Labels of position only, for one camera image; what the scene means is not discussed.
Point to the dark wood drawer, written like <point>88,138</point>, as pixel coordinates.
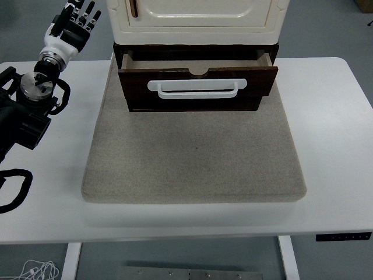
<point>134,87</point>

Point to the grey felt mat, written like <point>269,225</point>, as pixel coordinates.
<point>192,151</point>

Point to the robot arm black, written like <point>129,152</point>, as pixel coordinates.
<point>11,122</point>

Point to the brown cardboard box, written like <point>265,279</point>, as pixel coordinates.
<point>365,5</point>

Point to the cream plastic cabinet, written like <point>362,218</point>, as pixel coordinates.
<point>198,32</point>

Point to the white table leg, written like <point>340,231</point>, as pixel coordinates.
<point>289,259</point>
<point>71,262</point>

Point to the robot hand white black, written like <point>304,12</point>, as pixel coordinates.
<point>59,45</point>

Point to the black table control panel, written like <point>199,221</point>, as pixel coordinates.
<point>344,236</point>

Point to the dark wood drawer case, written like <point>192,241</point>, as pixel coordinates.
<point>192,107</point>

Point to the grey metal plate with screws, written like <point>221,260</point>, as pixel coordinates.
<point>192,274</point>

